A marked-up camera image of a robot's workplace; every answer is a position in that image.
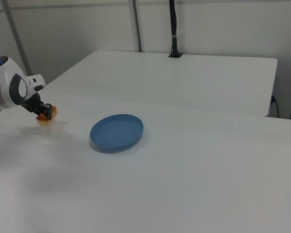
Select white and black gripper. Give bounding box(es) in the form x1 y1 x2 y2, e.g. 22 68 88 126
21 74 53 120

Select orange glazed bread roll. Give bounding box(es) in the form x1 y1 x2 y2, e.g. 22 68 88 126
36 104 59 127

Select blue round plate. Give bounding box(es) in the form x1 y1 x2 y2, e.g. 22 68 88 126
89 113 145 154

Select grey metal partition post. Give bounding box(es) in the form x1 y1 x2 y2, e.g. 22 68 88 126
131 0 143 52

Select black camera pole with base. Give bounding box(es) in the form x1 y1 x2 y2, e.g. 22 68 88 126
168 0 183 59

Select black power cable with plug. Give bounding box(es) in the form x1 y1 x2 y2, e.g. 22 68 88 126
271 95 280 118

